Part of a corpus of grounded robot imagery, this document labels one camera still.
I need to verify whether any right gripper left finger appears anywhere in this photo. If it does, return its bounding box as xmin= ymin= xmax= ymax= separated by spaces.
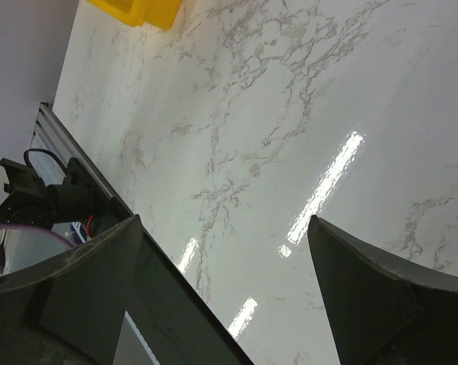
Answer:
xmin=0 ymin=216 xmax=143 ymax=364

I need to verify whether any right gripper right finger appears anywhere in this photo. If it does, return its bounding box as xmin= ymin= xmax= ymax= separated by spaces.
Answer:
xmin=307 ymin=215 xmax=458 ymax=364

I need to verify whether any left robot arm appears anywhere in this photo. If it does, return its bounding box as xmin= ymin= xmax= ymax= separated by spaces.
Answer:
xmin=0 ymin=148 xmax=105 ymax=230

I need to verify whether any yellow plastic tray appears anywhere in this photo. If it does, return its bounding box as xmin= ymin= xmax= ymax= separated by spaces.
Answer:
xmin=89 ymin=0 xmax=183 ymax=30

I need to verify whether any aluminium frame rail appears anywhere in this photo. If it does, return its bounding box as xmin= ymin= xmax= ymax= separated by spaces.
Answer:
xmin=35 ymin=103 xmax=133 ymax=221

